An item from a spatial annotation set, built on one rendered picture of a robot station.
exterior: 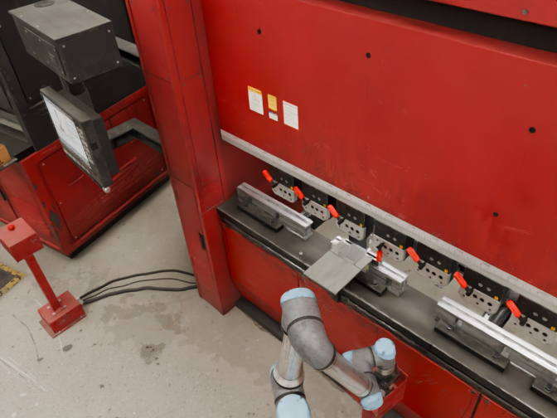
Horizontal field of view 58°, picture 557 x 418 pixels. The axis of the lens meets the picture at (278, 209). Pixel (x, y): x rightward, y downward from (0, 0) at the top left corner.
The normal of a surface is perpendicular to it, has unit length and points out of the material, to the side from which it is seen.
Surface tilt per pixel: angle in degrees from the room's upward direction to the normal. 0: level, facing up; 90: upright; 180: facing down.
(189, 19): 90
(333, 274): 0
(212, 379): 0
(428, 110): 90
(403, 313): 0
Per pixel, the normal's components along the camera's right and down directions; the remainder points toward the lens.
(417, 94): -0.69, 0.51
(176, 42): 0.72, 0.42
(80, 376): -0.06, -0.75
